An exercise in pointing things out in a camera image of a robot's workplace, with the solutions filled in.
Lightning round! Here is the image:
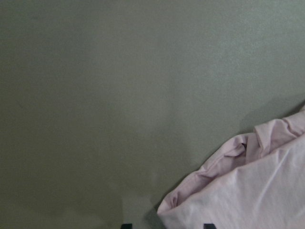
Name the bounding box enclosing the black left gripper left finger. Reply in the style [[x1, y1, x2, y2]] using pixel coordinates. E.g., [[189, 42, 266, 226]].
[[121, 223, 132, 229]]

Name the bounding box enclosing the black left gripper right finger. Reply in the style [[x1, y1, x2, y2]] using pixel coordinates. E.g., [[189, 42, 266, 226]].
[[203, 223, 216, 229]]

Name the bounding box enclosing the pink Snoopy t-shirt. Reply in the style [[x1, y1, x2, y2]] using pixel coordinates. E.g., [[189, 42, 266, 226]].
[[157, 109, 305, 229]]

